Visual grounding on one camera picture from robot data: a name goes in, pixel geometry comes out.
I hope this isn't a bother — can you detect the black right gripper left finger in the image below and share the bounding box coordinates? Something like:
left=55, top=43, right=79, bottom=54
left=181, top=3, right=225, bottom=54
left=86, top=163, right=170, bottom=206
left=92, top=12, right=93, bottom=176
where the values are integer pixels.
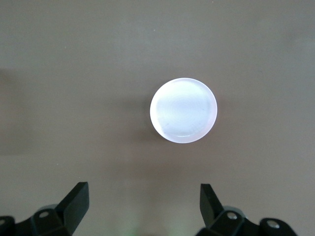
left=0, top=181, right=90, bottom=236

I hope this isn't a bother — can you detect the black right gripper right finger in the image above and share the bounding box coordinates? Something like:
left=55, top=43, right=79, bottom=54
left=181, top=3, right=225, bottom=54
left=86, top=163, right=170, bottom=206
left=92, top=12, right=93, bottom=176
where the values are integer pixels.
left=196, top=183, right=299, bottom=236

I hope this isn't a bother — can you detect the pink round plate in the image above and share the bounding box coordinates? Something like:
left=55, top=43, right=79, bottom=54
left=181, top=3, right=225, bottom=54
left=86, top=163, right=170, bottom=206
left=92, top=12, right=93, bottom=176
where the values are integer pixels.
left=149, top=77, right=219, bottom=144

